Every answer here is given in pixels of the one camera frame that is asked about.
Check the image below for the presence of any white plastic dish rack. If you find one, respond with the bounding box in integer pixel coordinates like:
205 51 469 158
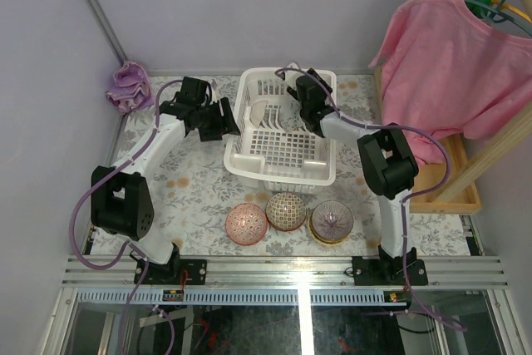
224 67 337 194

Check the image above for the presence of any brown checker pattern bowl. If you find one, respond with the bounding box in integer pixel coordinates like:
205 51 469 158
265 192 307 232

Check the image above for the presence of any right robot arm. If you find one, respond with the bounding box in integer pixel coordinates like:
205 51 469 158
275 66 419 284

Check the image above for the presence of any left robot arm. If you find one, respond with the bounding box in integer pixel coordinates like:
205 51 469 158
91 76 240 284

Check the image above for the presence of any purple folded cloth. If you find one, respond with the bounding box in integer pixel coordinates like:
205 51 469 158
106 61 154 115

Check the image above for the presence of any floral table mat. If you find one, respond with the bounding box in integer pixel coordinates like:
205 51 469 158
99 74 475 257

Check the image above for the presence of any red eye pattern bowl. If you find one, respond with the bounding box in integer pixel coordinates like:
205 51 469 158
225 203 268 246

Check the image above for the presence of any purple striped bowl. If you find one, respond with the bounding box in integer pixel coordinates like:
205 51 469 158
310 200 354 240

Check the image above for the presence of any pink t-shirt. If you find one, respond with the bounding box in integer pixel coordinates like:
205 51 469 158
370 0 531 140

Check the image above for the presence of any yellow rimmed bottom bowl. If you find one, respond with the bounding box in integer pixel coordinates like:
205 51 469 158
308 225 349 247

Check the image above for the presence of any green clothes hanger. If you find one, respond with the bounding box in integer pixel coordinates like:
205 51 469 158
465 0 531 25

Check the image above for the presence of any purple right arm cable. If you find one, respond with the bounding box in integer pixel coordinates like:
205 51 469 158
274 67 469 333

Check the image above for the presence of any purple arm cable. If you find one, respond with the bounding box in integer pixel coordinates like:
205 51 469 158
68 78 186 269
274 67 469 333

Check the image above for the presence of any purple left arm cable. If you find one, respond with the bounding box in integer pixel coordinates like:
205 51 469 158
68 78 186 269

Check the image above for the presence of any aluminium mounting rail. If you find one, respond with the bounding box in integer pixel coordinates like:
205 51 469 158
62 256 510 290

